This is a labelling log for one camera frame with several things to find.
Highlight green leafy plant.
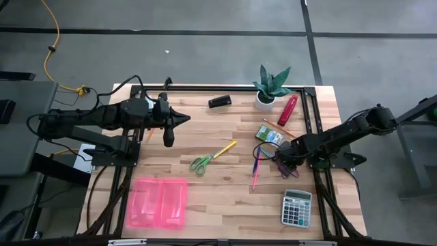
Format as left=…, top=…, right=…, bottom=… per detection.
left=252, top=64, right=294, bottom=103

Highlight white plant pot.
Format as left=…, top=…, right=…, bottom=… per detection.
left=254, top=90, right=277, bottom=112

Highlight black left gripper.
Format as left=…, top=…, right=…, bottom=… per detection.
left=146, top=92, right=191, bottom=148

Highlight dark grey table stand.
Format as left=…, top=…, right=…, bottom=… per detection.
left=395, top=94, right=437, bottom=201

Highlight thick yellow extension cable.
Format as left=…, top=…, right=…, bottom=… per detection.
left=40, top=0, right=90, bottom=96

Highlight red marker tube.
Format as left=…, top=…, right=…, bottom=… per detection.
left=277, top=94, right=299, bottom=128

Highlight black stapler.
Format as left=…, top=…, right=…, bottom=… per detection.
left=208, top=94, right=233, bottom=109

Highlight grey desk calculator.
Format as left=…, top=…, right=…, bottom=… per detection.
left=281, top=189, right=313, bottom=229

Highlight white flat sheet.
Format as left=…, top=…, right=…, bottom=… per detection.
left=72, top=143, right=97, bottom=174

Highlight black metal table frame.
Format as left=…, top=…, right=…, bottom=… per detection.
left=76, top=83, right=368, bottom=240

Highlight silver aluminium profile piece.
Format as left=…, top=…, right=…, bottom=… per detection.
left=107, top=238, right=147, bottom=246
left=298, top=240, right=338, bottom=246

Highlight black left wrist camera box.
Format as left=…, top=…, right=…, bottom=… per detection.
left=152, top=99, right=171, bottom=121

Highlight yellow pen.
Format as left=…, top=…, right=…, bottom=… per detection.
left=213, top=140, right=238, bottom=159

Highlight pink translucent pencil case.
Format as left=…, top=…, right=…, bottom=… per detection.
left=125, top=176, right=189, bottom=230

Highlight green handled scissors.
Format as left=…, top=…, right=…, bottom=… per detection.
left=189, top=152, right=219, bottom=176

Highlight black flat bar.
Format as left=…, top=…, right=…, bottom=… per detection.
left=0, top=70, right=37, bottom=82

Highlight green crayon box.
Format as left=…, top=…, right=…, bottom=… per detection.
left=255, top=124, right=286, bottom=146

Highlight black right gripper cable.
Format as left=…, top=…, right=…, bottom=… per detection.
left=252, top=141, right=281, bottom=162

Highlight pink pen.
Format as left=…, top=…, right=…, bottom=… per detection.
left=252, top=159, right=262, bottom=191

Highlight blue pen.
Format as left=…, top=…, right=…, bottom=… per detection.
left=252, top=146, right=262, bottom=176

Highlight grey side desk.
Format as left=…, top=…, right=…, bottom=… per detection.
left=0, top=81, right=59, bottom=177

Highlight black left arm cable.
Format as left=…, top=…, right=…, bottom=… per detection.
left=96, top=74, right=161, bottom=105

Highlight thin yellow cable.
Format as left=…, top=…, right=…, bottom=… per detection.
left=50, top=148, right=80, bottom=157

